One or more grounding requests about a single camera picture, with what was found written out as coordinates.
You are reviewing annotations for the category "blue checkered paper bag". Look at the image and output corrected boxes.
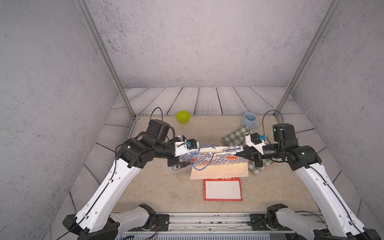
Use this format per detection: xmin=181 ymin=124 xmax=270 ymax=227
xmin=179 ymin=146 xmax=249 ymax=180

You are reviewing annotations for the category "red and white paper bag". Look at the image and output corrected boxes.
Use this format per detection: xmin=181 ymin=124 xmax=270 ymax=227
xmin=204 ymin=178 xmax=243 ymax=201

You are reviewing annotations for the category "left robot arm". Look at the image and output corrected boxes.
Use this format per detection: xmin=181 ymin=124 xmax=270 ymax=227
xmin=63 ymin=119 xmax=199 ymax=240

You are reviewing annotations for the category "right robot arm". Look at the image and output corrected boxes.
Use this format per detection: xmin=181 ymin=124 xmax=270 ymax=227
xmin=236 ymin=124 xmax=381 ymax=240

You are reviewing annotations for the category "green checkered cloth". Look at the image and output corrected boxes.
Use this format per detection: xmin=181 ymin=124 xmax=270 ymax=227
xmin=222 ymin=126 xmax=273 ymax=175

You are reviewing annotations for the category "light blue mug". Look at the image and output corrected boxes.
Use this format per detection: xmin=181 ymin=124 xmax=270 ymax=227
xmin=241 ymin=112 xmax=260 ymax=129

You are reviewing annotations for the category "green bowl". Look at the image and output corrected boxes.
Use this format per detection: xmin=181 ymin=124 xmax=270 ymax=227
xmin=176 ymin=111 xmax=191 ymax=124

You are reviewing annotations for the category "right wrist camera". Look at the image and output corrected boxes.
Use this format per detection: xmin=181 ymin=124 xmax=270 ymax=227
xmin=245 ymin=133 xmax=267 ymax=155

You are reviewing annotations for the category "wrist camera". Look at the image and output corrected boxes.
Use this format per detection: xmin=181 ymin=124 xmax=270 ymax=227
xmin=174 ymin=135 xmax=200 ymax=157
xmin=245 ymin=133 xmax=267 ymax=155

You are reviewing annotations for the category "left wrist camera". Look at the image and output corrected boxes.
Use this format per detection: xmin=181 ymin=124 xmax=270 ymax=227
xmin=174 ymin=135 xmax=200 ymax=157

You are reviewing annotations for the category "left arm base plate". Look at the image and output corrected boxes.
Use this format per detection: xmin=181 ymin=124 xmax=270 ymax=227
xmin=151 ymin=214 xmax=170 ymax=232

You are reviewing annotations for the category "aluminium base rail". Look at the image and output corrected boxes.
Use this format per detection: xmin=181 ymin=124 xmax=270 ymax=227
xmin=113 ymin=211 xmax=346 ymax=240

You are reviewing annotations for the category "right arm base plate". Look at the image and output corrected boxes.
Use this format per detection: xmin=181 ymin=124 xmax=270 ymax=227
xmin=247 ymin=214 xmax=268 ymax=231

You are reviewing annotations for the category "left metal frame post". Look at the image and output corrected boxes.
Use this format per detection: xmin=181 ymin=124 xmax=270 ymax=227
xmin=75 ymin=0 xmax=136 ymax=119

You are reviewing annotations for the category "metal frame post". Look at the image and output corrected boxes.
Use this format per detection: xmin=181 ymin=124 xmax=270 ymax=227
xmin=273 ymin=0 xmax=342 ymax=117
xmin=75 ymin=0 xmax=136 ymax=119

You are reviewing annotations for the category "right metal frame post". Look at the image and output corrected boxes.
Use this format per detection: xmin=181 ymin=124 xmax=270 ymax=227
xmin=273 ymin=0 xmax=342 ymax=117

